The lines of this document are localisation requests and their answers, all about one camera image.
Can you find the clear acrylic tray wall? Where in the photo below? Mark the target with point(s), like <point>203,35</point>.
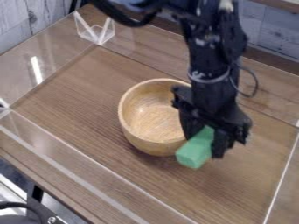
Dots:
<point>98,194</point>

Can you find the black metal table frame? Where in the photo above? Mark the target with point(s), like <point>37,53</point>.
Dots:
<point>46,216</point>

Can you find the wooden bowl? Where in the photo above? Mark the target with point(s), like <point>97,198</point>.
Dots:
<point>149,119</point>

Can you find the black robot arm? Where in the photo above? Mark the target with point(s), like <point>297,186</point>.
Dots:
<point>216,42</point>

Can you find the green rectangular stick block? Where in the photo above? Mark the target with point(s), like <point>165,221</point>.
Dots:
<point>195,152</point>

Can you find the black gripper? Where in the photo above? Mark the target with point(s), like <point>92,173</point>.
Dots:
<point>207,104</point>

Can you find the clear acrylic corner bracket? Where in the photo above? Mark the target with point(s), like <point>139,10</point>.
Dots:
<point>97,34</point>

